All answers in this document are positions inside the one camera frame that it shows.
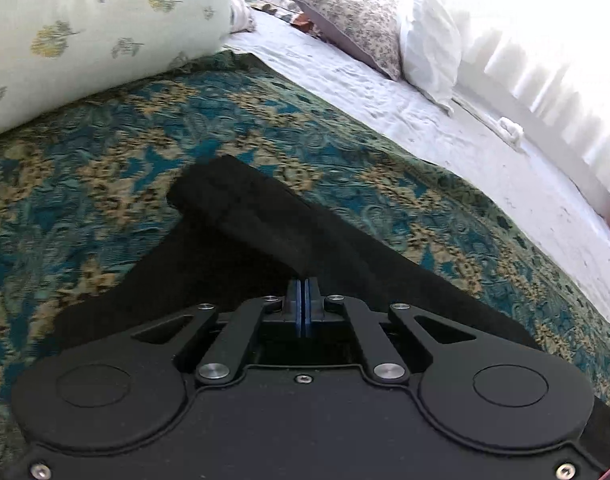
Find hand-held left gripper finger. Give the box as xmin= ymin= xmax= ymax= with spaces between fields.
xmin=133 ymin=279 xmax=304 ymax=385
xmin=305 ymin=279 xmax=478 ymax=385

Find black pants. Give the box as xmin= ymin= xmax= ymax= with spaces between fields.
xmin=52 ymin=155 xmax=610 ymax=476

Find white bed sheet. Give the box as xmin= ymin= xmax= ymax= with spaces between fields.
xmin=224 ymin=0 xmax=610 ymax=342

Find teal paisley blanket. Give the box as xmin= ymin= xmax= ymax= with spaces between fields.
xmin=0 ymin=50 xmax=610 ymax=471

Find small white crumpled cloth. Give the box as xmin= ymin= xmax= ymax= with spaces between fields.
xmin=497 ymin=116 xmax=526 ymax=147

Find plain white pillow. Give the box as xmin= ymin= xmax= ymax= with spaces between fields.
xmin=399 ymin=0 xmax=464 ymax=114

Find purple floral pillow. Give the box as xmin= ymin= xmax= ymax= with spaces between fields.
xmin=291 ymin=0 xmax=416 ymax=82

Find reddish floral cloth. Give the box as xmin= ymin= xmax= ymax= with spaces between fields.
xmin=250 ymin=0 xmax=326 ymax=38

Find pale patterned cloth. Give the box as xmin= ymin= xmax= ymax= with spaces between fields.
xmin=229 ymin=0 xmax=258 ymax=34

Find pale green flowered pillow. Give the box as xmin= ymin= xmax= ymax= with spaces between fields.
xmin=0 ymin=0 xmax=236 ymax=139

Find white sheer curtain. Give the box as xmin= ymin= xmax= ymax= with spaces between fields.
xmin=334 ymin=0 xmax=610 ymax=197

